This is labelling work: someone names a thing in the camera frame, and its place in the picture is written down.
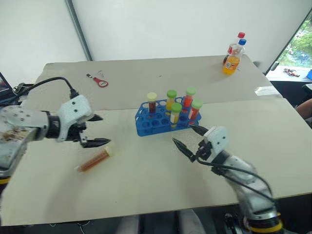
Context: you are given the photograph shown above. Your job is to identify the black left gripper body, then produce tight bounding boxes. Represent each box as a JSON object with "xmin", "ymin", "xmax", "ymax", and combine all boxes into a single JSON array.
[{"xmin": 65, "ymin": 120, "xmax": 88, "ymax": 148}]

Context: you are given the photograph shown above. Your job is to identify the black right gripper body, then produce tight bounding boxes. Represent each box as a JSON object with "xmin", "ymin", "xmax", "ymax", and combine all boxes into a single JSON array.
[{"xmin": 195, "ymin": 139, "xmax": 213, "ymax": 161}]

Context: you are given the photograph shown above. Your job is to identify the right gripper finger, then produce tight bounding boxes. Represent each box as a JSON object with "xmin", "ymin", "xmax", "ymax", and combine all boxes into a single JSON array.
[
  {"xmin": 189, "ymin": 124, "xmax": 208, "ymax": 137},
  {"xmin": 172, "ymin": 137, "xmax": 197, "ymax": 163}
]

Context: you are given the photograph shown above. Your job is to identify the blue test tube rack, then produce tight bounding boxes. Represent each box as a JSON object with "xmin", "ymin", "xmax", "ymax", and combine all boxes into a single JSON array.
[{"xmin": 134, "ymin": 96, "xmax": 202, "ymax": 137}]

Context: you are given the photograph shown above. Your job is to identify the cream-capped orange tube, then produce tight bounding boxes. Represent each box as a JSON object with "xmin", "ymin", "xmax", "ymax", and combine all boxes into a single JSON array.
[{"xmin": 74, "ymin": 146, "xmax": 116, "ymax": 174}]

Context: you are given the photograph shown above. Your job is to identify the green-capped red tube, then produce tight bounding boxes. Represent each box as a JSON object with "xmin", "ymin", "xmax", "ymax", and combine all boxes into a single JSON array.
[
  {"xmin": 188, "ymin": 99, "xmax": 203, "ymax": 124},
  {"xmin": 182, "ymin": 87, "xmax": 196, "ymax": 108}
]

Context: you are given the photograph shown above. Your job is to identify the green-capped yellow labelled tube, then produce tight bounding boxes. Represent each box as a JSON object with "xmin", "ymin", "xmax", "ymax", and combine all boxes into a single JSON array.
[{"xmin": 170, "ymin": 102, "xmax": 182, "ymax": 129}]

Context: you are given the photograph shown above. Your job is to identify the red key fob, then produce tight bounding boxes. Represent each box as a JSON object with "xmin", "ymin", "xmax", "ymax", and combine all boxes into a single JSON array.
[{"xmin": 93, "ymin": 77, "xmax": 109, "ymax": 88}]

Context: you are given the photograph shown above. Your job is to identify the cream-capped dark red tube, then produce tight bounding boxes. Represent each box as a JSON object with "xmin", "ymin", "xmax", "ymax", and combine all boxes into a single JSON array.
[{"xmin": 146, "ymin": 92, "xmax": 157, "ymax": 115}]

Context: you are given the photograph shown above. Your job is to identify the blue-capped orange soda bottle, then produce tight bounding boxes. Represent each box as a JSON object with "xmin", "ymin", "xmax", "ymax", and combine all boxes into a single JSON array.
[{"xmin": 221, "ymin": 39, "xmax": 247, "ymax": 76}]

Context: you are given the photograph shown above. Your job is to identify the grey rounded shape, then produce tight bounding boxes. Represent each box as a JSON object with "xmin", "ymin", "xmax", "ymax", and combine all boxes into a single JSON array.
[{"xmin": 178, "ymin": 209, "xmax": 208, "ymax": 234}]

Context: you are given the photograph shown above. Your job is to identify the black device under table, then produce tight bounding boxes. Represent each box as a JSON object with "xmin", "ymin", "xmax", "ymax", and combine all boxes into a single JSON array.
[{"xmin": 224, "ymin": 213, "xmax": 245, "ymax": 234}]

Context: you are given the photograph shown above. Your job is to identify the dark laptop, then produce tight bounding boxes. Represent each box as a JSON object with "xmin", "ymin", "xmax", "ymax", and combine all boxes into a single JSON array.
[{"xmin": 0, "ymin": 71, "xmax": 13, "ymax": 103}]

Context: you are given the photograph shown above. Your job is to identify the red-capped clear bottle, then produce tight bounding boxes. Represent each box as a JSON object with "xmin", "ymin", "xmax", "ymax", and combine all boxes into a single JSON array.
[{"xmin": 222, "ymin": 31, "xmax": 246, "ymax": 65}]

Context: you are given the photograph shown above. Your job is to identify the red and black parts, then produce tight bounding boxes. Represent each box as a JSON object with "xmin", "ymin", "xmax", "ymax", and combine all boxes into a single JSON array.
[{"xmin": 282, "ymin": 68, "xmax": 301, "ymax": 78}]

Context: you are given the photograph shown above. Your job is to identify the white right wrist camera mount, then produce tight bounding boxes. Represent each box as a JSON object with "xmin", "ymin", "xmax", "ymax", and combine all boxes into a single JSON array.
[{"xmin": 203, "ymin": 125, "xmax": 229, "ymax": 162}]

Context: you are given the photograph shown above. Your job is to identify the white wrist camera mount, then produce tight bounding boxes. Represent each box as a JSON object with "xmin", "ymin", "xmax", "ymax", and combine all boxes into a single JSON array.
[
  {"xmin": 57, "ymin": 95, "xmax": 95, "ymax": 143},
  {"xmin": 203, "ymin": 125, "xmax": 229, "ymax": 162}
]

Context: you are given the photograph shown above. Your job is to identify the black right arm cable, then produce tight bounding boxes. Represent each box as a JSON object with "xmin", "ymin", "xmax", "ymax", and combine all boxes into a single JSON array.
[{"xmin": 196, "ymin": 157, "xmax": 276, "ymax": 204}]

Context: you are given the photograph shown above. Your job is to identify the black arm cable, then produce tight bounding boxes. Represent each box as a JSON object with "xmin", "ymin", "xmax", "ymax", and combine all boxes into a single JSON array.
[
  {"xmin": 196, "ymin": 157, "xmax": 276, "ymax": 204},
  {"xmin": 13, "ymin": 77, "xmax": 79, "ymax": 99}
]

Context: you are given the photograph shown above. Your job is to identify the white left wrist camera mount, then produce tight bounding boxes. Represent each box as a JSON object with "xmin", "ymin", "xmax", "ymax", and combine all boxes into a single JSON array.
[{"xmin": 57, "ymin": 95, "xmax": 95, "ymax": 143}]

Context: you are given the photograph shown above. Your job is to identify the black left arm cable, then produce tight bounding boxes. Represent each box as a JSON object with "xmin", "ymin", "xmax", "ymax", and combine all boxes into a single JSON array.
[{"xmin": 13, "ymin": 77, "xmax": 79, "ymax": 99}]

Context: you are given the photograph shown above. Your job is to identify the grey window frame post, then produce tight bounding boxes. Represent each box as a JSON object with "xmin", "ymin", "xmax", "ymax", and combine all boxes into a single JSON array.
[{"xmin": 64, "ymin": 0, "xmax": 94, "ymax": 62}]

